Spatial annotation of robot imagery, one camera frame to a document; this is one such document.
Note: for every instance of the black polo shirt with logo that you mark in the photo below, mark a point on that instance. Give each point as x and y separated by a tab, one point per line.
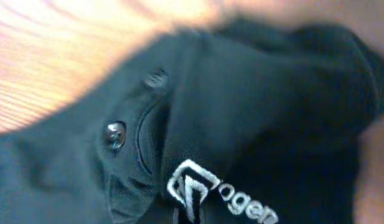
244	124

